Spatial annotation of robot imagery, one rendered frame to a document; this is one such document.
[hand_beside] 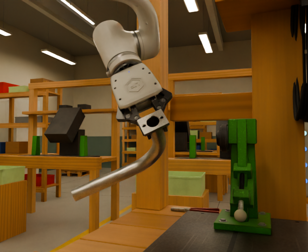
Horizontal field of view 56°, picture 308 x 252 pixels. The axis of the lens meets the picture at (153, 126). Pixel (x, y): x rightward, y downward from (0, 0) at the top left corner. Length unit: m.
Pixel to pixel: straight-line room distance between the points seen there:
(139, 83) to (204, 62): 10.40
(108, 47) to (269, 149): 0.54
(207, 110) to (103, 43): 0.47
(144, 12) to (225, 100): 0.45
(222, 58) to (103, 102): 4.87
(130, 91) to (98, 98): 11.43
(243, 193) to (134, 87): 0.35
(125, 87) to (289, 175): 0.54
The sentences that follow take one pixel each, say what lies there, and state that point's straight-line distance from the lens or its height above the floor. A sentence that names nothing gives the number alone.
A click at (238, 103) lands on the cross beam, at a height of 1.24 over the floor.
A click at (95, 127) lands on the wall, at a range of 12.00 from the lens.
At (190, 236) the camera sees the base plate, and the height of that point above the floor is 0.90.
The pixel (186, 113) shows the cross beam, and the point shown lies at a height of 1.21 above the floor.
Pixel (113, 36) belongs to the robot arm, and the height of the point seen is 1.36.
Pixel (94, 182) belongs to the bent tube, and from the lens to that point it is 0.69.
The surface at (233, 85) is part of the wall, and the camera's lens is 10.74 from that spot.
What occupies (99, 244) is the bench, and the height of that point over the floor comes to 0.88.
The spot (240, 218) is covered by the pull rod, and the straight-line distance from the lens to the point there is 0.71.
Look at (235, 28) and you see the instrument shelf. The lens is 1.10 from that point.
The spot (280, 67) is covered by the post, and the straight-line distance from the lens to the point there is 0.95.
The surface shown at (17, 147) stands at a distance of 6.12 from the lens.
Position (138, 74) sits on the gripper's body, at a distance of 0.65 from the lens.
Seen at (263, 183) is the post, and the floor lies 0.99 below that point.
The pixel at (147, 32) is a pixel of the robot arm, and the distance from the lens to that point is 0.75.
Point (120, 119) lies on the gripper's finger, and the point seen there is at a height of 1.16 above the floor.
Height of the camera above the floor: 1.12
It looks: 3 degrees up
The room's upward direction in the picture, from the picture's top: straight up
